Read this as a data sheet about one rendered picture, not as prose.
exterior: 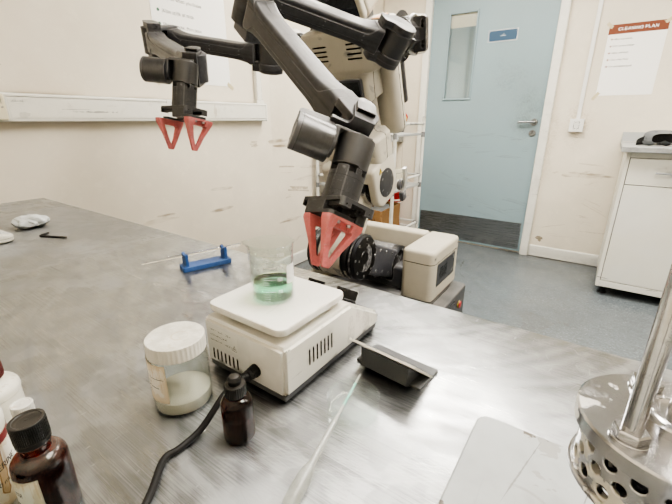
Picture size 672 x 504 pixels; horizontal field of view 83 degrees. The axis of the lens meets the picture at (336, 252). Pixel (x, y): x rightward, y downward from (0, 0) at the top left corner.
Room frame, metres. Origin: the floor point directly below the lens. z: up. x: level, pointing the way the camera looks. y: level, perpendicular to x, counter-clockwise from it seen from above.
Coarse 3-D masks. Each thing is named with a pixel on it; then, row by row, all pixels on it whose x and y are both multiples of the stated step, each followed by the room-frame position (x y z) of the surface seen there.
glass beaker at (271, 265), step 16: (256, 240) 0.43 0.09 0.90; (272, 240) 0.44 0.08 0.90; (288, 240) 0.40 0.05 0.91; (256, 256) 0.39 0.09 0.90; (272, 256) 0.39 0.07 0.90; (288, 256) 0.40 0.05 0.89; (256, 272) 0.39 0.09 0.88; (272, 272) 0.39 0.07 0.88; (288, 272) 0.40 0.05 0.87; (256, 288) 0.40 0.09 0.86; (272, 288) 0.39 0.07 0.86; (288, 288) 0.40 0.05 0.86; (272, 304) 0.39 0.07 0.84
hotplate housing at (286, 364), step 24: (216, 312) 0.41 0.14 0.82; (336, 312) 0.41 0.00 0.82; (360, 312) 0.45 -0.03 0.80; (216, 336) 0.39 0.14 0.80; (240, 336) 0.36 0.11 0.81; (264, 336) 0.35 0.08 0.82; (288, 336) 0.35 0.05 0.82; (312, 336) 0.36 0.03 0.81; (336, 336) 0.40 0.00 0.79; (360, 336) 0.45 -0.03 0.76; (216, 360) 0.40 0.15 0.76; (240, 360) 0.37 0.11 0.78; (264, 360) 0.34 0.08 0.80; (288, 360) 0.33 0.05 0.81; (312, 360) 0.36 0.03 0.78; (264, 384) 0.34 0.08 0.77; (288, 384) 0.33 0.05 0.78
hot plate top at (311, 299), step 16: (240, 288) 0.44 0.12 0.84; (304, 288) 0.44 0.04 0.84; (320, 288) 0.44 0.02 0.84; (224, 304) 0.39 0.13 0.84; (240, 304) 0.39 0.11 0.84; (256, 304) 0.39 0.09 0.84; (288, 304) 0.39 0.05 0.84; (304, 304) 0.39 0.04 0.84; (320, 304) 0.39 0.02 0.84; (240, 320) 0.37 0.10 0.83; (256, 320) 0.36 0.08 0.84; (272, 320) 0.36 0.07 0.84; (288, 320) 0.36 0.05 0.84; (304, 320) 0.36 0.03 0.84
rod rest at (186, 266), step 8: (224, 248) 0.75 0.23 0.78; (184, 256) 0.71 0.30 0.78; (216, 256) 0.77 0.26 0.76; (224, 256) 0.76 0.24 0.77; (184, 264) 0.72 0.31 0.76; (192, 264) 0.72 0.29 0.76; (200, 264) 0.72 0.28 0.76; (208, 264) 0.73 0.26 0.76; (216, 264) 0.74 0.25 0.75; (184, 272) 0.70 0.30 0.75
